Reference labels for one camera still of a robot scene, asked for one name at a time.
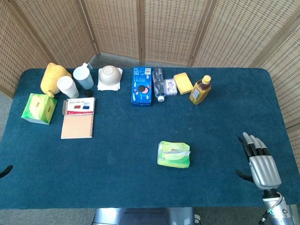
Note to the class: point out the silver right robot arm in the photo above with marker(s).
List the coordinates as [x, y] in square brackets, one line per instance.
[276, 207]

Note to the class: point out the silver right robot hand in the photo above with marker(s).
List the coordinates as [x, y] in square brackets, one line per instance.
[264, 167]

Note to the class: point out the green tissue box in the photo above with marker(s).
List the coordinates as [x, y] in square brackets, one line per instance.
[39, 108]

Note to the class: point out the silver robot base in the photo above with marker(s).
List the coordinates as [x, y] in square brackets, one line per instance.
[143, 216]

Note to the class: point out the white bowl on napkin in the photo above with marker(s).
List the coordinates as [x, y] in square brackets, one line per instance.
[107, 87]

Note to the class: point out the beige bowl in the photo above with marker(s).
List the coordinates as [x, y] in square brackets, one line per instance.
[110, 76]

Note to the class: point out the translucent plastic measuring cup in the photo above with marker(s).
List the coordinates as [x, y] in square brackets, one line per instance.
[84, 76]

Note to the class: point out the yellow plush toy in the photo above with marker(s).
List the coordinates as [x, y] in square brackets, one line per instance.
[52, 77]

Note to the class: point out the clear plastic water bottle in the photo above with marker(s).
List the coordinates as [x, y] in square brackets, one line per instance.
[159, 84]

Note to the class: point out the blue table cloth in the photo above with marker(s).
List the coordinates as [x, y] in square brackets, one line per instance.
[140, 140]

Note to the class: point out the white box with red print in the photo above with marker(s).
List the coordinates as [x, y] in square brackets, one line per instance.
[79, 106]

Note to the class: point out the brown spiral notebook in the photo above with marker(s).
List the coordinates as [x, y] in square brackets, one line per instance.
[77, 126]

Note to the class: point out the green soft tissue pack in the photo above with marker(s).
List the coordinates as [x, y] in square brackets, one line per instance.
[173, 154]

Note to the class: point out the yellow sponge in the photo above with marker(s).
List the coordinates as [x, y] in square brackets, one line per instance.
[183, 82]

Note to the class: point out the blue Oreo cookie box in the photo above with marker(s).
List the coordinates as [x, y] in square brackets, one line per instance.
[141, 87]

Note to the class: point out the amber tea bottle yellow cap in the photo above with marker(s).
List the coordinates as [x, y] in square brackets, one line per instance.
[200, 91]

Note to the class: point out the small black cap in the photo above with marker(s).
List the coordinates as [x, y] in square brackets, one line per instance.
[88, 93]

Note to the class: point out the small purple packet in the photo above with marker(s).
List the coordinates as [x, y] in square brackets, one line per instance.
[170, 87]

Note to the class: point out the stack of white paper cups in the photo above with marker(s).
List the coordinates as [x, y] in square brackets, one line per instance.
[68, 87]

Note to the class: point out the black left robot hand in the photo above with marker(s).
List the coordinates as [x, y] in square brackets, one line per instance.
[5, 171]

